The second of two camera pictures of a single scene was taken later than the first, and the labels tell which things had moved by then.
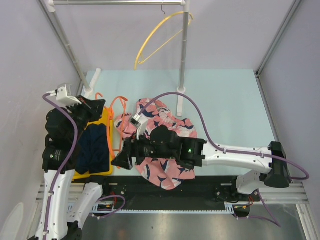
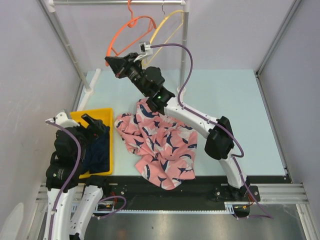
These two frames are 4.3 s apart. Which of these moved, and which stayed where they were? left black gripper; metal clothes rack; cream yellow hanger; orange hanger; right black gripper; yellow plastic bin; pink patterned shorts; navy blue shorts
Moved: orange hanger; cream yellow hanger; left black gripper; right black gripper
Stayed: metal clothes rack; navy blue shorts; pink patterned shorts; yellow plastic bin
